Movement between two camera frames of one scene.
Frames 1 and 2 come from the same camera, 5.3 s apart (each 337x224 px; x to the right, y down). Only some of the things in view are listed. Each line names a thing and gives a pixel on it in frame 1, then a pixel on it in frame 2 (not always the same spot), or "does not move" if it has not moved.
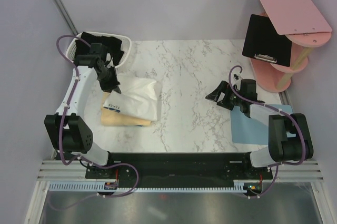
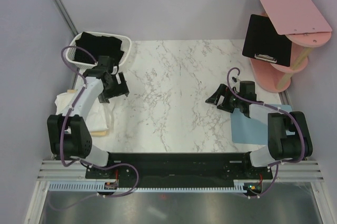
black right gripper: x=223 y=87 does not move
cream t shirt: x=110 y=118 -> x=99 y=119
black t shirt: x=114 y=46 does not move
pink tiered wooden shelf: x=292 y=12 does not move
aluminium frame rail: x=56 y=171 does not move
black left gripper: x=107 y=67 -> x=121 y=89
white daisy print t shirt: x=138 y=99 -> x=99 y=120
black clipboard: x=263 y=42 does not move
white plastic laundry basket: x=126 y=45 does not move
